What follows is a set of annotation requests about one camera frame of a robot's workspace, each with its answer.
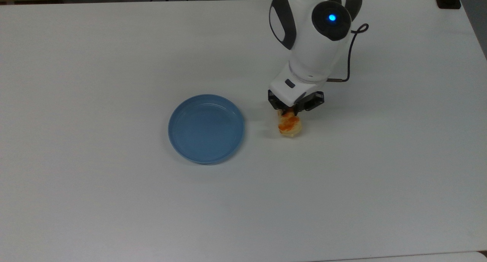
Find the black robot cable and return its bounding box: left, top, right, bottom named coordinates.
left=328, top=23, right=369, bottom=83

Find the orange topped bread loaf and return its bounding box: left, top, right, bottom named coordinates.
left=277, top=109, right=303, bottom=138

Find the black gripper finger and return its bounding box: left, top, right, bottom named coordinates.
left=267, top=90, right=286, bottom=111
left=294, top=90, right=325, bottom=116

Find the blue round plate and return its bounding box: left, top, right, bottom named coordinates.
left=168, top=94, right=245, bottom=165

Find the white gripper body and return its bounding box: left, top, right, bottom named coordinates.
left=269, top=63, right=318, bottom=107

